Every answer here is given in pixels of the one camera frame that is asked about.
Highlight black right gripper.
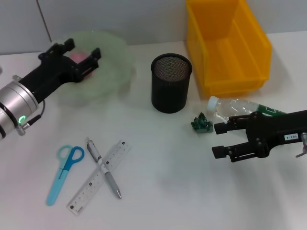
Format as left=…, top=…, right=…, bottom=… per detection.
left=212, top=110, right=307, bottom=163

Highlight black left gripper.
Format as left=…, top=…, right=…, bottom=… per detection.
left=19, top=38, right=101, bottom=101

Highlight pink peach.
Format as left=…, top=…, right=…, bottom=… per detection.
left=69, top=52, right=97, bottom=78

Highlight clear green-label water bottle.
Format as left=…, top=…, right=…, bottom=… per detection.
left=207, top=95, right=288, bottom=127

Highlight green glass fruit bowl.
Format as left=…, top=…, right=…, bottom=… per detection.
left=27, top=30, right=136, bottom=106

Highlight black mesh pen holder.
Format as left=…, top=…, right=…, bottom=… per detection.
left=151, top=53, right=193, bottom=114

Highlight grey white pen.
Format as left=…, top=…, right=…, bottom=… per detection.
left=86, top=137, right=122, bottom=199

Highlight blue scissors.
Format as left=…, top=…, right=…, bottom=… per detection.
left=46, top=144, right=85, bottom=206

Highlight transparent plastic ruler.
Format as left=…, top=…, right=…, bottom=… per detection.
left=67, top=138, right=133, bottom=209

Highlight yellow plastic bin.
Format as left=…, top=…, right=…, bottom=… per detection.
left=186, top=0, right=273, bottom=98

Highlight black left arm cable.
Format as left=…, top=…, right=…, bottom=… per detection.
left=24, top=100, right=46, bottom=127

